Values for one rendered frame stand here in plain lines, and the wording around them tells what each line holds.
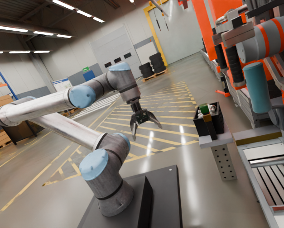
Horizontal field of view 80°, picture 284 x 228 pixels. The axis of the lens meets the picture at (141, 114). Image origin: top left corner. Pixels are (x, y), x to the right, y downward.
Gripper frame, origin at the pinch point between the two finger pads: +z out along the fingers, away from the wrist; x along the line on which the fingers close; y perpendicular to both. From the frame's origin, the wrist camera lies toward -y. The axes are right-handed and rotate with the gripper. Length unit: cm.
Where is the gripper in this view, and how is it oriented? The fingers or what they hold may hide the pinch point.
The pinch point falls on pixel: (148, 134)
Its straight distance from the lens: 86.2
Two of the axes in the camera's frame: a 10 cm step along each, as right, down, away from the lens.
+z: 3.9, 9.0, 2.0
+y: 1.3, 1.6, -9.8
